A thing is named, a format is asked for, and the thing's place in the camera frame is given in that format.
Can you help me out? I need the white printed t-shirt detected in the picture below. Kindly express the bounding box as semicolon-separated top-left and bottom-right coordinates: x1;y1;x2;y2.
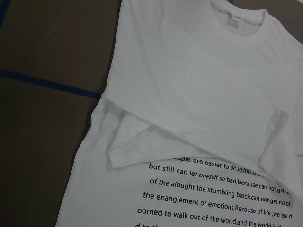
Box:
56;0;303;227

